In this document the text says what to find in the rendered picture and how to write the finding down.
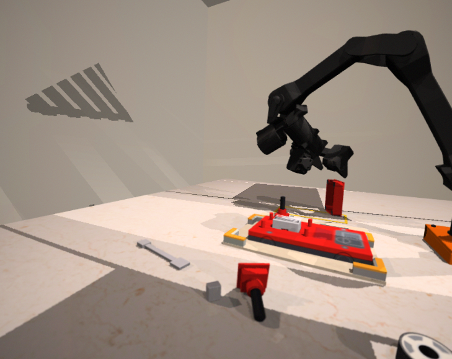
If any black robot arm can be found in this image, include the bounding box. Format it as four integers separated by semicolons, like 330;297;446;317
256;30;452;191

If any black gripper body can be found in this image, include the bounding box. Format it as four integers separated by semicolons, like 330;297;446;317
292;128;354;172

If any black tyre on white wheel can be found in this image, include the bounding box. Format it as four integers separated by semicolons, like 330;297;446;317
395;332;452;359

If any red rectangular shell with corner bosses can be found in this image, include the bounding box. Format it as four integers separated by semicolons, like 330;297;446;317
325;179;345;217

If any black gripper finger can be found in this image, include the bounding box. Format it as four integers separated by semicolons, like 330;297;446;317
312;156;324;170
337;161;348;179

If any grey dumbbell-shaped flat bar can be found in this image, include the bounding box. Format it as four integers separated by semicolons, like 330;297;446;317
137;239;190;270

